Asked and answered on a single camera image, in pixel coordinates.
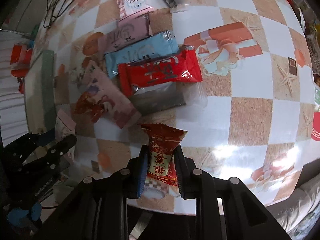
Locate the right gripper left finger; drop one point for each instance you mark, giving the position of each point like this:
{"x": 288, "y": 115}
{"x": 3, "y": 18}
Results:
{"x": 138, "y": 168}

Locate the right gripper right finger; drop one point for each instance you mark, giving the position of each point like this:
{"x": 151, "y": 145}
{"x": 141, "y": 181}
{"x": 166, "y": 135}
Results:
{"x": 184, "y": 172}

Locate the red gold candy packet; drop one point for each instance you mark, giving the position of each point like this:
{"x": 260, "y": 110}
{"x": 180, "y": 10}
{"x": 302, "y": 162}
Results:
{"x": 161, "y": 175}

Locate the pink cranberry cookie packet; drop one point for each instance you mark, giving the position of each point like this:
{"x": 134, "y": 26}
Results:
{"x": 132, "y": 8}

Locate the grey seaweed snack packet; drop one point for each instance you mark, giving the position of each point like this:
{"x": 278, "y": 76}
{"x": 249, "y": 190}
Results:
{"x": 168, "y": 96}

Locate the pink cartoon snack packet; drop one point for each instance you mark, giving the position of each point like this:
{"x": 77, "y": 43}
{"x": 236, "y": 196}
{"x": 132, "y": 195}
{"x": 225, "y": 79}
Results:
{"x": 103, "y": 96}

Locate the grey storage tray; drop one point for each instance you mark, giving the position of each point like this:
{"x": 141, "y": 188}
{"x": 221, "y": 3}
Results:
{"x": 39, "y": 93}

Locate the red wafer snack packet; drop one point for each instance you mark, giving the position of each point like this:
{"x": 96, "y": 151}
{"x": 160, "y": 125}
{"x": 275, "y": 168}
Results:
{"x": 181, "y": 67}

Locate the blue wafer snack packet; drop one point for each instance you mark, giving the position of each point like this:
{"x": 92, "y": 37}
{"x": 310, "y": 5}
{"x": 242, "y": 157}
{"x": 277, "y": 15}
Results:
{"x": 160, "y": 45}

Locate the mauve wafer snack packet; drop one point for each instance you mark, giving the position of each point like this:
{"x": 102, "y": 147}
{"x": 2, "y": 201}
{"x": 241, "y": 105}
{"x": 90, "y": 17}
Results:
{"x": 125, "y": 34}

